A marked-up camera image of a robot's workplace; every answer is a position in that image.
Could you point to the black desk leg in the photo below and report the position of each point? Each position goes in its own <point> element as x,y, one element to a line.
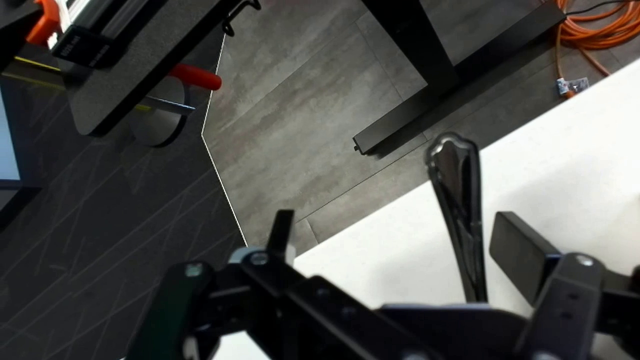
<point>432,41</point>

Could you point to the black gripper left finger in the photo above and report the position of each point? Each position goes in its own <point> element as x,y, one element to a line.
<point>266,306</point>

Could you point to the black workbench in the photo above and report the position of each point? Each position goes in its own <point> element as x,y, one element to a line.
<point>127,72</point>

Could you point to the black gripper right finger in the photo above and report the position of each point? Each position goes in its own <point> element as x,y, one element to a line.
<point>572,300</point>

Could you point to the orange and black clamp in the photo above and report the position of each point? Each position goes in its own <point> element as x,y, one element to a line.
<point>45,21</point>

